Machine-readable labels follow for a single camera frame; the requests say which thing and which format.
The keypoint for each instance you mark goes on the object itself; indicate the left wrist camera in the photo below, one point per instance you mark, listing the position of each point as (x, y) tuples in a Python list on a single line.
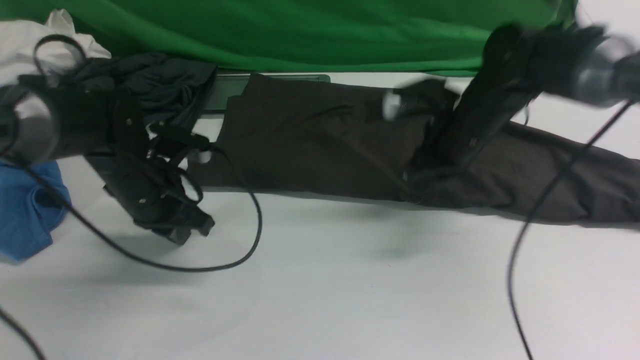
[(198, 156)]

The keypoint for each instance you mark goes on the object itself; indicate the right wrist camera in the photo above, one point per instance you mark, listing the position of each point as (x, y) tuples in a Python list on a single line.
[(397, 103)]

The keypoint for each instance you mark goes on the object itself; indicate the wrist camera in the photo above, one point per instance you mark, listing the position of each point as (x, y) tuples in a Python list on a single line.
[(198, 156), (397, 103)]

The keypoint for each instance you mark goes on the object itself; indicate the dark teal crumpled shirt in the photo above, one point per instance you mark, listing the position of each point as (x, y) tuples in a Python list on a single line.
[(171, 90)]

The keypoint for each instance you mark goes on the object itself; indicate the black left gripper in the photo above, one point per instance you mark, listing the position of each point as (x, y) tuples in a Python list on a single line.
[(139, 165)]

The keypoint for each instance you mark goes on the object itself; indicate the white crumpled shirt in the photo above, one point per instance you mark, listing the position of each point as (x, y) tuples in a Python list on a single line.
[(19, 38)]

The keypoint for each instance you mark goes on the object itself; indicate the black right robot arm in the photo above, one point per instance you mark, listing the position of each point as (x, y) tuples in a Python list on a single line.
[(585, 65)]

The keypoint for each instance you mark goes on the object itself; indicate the blue crumpled shirt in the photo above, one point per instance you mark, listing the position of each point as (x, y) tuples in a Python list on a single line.
[(28, 215)]

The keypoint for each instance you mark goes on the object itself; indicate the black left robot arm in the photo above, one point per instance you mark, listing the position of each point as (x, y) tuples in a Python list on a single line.
[(40, 123)]

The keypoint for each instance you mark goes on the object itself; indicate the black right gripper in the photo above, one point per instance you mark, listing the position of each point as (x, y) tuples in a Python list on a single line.
[(457, 133)]

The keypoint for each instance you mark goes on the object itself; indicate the green backdrop cloth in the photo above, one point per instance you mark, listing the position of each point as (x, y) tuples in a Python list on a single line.
[(440, 37)]

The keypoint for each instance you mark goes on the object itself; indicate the dark gray long-sleeved shirt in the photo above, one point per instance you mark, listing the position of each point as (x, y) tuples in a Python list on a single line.
[(327, 139)]

